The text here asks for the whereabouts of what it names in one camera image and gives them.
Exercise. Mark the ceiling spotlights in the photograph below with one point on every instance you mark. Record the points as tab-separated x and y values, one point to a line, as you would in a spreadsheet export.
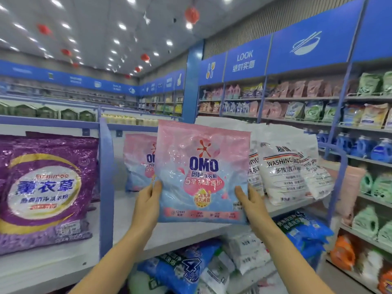
122	26

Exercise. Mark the person's left hand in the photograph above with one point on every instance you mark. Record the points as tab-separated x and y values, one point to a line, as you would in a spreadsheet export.
147	211

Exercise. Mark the person's right hand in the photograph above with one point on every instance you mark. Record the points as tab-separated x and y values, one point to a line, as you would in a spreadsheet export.
254	212

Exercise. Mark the blue wall sign band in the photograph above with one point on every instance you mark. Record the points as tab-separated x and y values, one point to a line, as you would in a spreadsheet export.
79	79

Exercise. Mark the person's right forearm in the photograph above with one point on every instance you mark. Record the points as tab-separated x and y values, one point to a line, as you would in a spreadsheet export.
291	266

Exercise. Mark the white washing powder bags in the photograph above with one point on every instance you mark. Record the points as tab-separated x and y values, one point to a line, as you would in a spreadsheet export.
313	165
279	165

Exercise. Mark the person's left forearm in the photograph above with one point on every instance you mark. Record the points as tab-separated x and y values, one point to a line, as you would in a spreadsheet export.
119	266

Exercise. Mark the blue sign with bowl icon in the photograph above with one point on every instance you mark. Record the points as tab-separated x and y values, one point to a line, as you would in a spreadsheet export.
312	39

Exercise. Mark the purple detergent bag gold oval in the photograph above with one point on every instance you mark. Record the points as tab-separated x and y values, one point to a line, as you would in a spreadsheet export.
61	136
43	193

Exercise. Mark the blue sign with utensil icons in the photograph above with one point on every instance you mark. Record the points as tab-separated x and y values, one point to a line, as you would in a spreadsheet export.
212	69

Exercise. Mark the grey shelf with blue frame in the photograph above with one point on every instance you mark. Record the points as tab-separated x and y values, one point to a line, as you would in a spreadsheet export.
73	257

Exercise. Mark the wall rack with pink goods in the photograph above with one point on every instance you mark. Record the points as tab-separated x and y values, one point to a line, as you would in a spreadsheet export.
269	98

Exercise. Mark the hanging red lanterns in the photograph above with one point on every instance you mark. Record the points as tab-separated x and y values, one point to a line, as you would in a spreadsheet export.
192	14

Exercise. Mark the far wall racks with goods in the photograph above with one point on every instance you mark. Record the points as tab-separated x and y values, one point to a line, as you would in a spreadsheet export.
92	98

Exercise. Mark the pink purple detergent bag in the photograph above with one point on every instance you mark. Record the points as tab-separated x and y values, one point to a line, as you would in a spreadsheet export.
202	174

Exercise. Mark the row of pale bottles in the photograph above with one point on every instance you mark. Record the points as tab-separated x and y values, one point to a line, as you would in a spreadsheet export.
132	119

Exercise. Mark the row of green boxes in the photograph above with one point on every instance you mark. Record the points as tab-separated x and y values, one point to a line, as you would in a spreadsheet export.
43	111

